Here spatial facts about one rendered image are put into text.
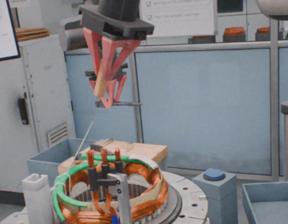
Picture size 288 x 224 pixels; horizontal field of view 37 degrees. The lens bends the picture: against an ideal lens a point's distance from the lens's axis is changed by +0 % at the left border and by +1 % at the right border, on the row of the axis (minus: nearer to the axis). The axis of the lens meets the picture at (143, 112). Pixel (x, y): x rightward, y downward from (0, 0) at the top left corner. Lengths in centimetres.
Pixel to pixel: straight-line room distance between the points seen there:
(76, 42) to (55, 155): 35
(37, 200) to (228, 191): 45
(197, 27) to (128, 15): 230
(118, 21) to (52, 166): 54
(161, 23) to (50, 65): 84
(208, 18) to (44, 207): 233
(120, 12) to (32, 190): 29
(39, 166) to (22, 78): 188
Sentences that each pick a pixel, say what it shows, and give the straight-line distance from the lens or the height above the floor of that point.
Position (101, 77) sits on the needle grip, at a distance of 66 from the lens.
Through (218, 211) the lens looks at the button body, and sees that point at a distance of 96.
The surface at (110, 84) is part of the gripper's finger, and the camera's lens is 100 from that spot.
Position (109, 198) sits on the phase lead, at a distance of 59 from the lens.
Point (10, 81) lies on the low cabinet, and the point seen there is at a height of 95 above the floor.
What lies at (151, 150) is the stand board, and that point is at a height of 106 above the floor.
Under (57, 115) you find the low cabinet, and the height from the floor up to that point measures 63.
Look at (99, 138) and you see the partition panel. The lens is 346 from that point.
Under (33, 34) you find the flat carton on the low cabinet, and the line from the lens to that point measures 311.
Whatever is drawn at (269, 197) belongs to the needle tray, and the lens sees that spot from 88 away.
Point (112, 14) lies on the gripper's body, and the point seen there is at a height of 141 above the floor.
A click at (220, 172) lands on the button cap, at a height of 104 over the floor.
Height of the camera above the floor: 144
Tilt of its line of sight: 16 degrees down
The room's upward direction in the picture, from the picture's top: 5 degrees counter-clockwise
